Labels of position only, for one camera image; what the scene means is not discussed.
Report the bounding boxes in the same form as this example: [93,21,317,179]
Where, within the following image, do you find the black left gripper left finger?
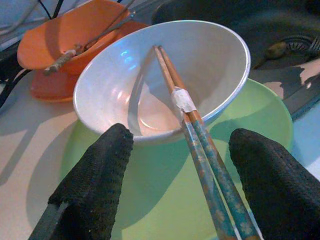
[28,122,135,240]

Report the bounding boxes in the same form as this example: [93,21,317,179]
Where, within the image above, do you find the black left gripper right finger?
[228,127,320,240]

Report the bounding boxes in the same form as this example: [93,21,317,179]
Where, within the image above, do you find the blue handled wooden chopstick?
[152,45,241,240]
[157,44,264,240]

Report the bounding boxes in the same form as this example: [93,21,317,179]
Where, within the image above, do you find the green plate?
[61,77,294,240]

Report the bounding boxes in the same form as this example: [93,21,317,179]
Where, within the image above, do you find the white bowl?
[72,19,252,145]

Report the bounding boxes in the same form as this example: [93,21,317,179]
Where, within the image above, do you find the white soup spoon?
[126,46,181,137]

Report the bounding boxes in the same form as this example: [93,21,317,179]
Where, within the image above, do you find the orange plate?
[30,21,151,103]

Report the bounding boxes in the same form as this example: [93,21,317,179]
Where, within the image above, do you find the white tape wrap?
[171,86,197,113]

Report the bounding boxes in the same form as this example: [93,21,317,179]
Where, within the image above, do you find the tan rough utensil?
[42,44,85,77]

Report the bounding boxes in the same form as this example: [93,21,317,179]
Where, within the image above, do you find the brown spoon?
[252,41,287,70]

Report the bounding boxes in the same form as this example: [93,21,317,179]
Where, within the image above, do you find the sink drain strainer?
[282,34,320,55]

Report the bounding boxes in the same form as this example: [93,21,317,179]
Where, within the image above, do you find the metal fork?
[308,36,320,53]

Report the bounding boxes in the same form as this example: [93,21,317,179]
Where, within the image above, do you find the thin metal utensil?
[101,0,136,38]
[84,9,137,50]

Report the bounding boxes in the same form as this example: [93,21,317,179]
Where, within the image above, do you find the orange bowl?
[16,0,137,76]

